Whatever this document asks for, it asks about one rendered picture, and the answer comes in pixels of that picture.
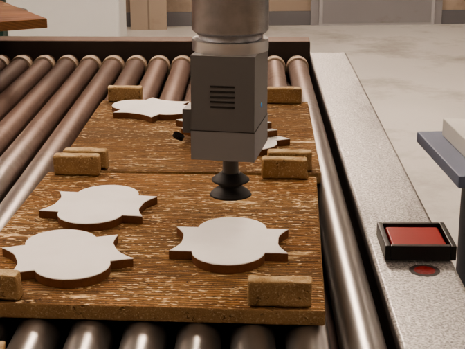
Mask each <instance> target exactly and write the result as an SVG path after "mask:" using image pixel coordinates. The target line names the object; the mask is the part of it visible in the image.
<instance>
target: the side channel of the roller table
mask: <svg viewBox="0 0 465 349"><path fill-rule="evenodd" d="M192 38H193V37H87V36H0V54H2V55H7V56H8V57H9V58H10V60H12V59H13V58H14V57H16V56H18V55H29V56H31V57H32V59H33V61H34V60H35V59H37V58H38V57H39V56H40V55H52V56H53V57H54V58H55V60H56V61H58V60H59V59H60V58H61V57H62V56H64V55H74V56H76V58H77V59H78V60H79V62H80V60H81V59H82V58H83V57H85V56H87V55H97V56H98V57H99V58H100V59H101V61H102V62H103V61H104V59H105V58H106V57H108V56H110V55H119V56H120V57H121V58H122V59H123V60H124V62H126V61H127V60H128V59H129V58H130V57H131V56H133V55H142V56H143V57H144V58H145V59H146V60H147V65H148V63H149V61H150V60H151V59H152V58H153V57H154V56H157V55H164V56H165V57H167V58H168V60H169V61H170V65H171V64H172V61H173V59H174V58H176V57H177V56H180V55H187V56H188V57H189V58H190V56H191V54H193V53H194V52H195V51H193V50H192ZM271 55H277V56H279V57H281V58H282V59H283V60H284V62H285V65H286V63H287V62H288V60H289V59H290V58H291V57H292V56H294V55H300V56H302V57H303V58H305V59H306V61H307V62H308V65H309V67H310V41H309V38H308V37H268V57H269V56H271Z"/></svg>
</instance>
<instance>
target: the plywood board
mask: <svg viewBox="0 0 465 349"><path fill-rule="evenodd" d="M36 28H47V18H44V17H41V16H39V15H36V14H34V13H31V12H28V11H27V10H23V9H21V8H18V7H16V6H13V5H10V4H9V3H6V2H3V1H0V31H9V30H26V29H36Z"/></svg>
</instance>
